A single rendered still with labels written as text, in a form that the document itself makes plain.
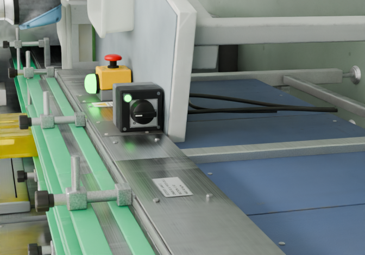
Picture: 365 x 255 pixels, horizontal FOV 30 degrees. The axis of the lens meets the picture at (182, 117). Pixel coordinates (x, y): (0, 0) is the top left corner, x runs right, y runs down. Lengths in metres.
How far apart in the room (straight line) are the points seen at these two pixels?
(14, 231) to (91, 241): 0.84
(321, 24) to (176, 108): 0.32
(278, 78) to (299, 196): 1.00
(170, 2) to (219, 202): 0.44
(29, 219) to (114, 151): 0.62
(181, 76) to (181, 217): 0.41
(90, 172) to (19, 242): 0.54
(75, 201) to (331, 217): 0.34
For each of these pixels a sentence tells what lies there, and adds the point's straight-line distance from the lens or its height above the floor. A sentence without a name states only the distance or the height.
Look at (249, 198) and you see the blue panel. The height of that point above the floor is 0.71.
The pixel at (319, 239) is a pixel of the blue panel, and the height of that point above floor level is 0.68.
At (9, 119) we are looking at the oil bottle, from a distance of 1.94.
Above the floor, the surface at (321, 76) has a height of 0.13.
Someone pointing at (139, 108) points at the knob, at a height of 0.80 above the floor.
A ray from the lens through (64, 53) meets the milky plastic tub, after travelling 2.17.
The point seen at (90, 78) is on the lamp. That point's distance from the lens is 1.54.
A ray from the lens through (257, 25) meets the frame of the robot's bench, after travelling 1.26.
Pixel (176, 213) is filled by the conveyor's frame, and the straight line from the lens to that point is 0.87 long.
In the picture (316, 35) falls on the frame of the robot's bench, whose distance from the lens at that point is 1.32.
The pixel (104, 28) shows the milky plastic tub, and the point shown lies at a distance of 1.48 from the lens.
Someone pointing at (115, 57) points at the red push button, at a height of 0.79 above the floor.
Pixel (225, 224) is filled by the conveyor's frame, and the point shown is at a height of 0.79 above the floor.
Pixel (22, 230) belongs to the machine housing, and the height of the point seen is 1.01.
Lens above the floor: 1.06
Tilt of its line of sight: 16 degrees down
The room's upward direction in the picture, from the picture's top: 93 degrees counter-clockwise
